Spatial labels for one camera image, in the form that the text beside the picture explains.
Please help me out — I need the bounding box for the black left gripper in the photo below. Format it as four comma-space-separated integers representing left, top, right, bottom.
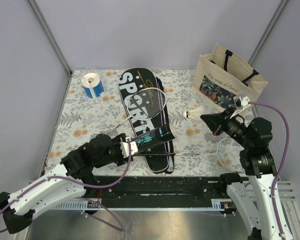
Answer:
94, 133, 134, 165

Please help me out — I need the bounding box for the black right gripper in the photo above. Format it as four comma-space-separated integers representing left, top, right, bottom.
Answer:
200, 105, 253, 148

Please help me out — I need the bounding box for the white feather shuttlecock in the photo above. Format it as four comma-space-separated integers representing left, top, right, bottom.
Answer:
188, 99, 200, 110
183, 106, 205, 119

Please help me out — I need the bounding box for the black teal shuttlecock tube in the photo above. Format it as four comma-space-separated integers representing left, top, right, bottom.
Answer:
131, 123, 175, 153

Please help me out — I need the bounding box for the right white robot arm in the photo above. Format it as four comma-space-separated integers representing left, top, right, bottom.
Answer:
200, 107, 294, 240

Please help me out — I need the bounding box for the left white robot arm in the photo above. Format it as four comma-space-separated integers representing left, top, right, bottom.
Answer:
0, 134, 138, 234

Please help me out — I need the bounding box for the white badminton racket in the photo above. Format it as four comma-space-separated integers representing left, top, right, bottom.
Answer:
107, 87, 167, 135

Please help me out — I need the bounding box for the clear tube lid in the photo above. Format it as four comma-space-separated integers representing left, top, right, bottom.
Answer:
169, 123, 178, 139

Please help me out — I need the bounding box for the beige floral tote bag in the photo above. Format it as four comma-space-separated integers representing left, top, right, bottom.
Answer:
191, 44, 268, 112

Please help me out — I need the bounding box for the floral patterned table cloth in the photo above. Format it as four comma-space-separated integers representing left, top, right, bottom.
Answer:
45, 69, 230, 177

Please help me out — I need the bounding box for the black racket cover bag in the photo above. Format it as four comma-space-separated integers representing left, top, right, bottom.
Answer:
118, 67, 175, 174

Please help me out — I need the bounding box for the blue white tape roll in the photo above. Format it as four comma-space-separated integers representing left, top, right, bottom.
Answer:
81, 73, 104, 98

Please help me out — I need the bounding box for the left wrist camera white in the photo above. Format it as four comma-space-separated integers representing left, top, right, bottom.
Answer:
120, 141, 138, 158

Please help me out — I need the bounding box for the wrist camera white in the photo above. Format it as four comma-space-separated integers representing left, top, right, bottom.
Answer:
232, 94, 251, 117
120, 141, 138, 158

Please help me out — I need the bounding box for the black handled badminton racket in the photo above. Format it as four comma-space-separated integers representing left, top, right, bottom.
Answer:
132, 137, 245, 174

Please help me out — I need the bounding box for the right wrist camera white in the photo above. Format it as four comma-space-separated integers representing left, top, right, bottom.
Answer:
232, 94, 251, 117

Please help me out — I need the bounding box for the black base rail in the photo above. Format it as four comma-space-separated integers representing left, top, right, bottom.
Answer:
84, 176, 229, 210

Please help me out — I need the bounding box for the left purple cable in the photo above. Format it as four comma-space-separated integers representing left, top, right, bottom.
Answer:
0, 139, 135, 233

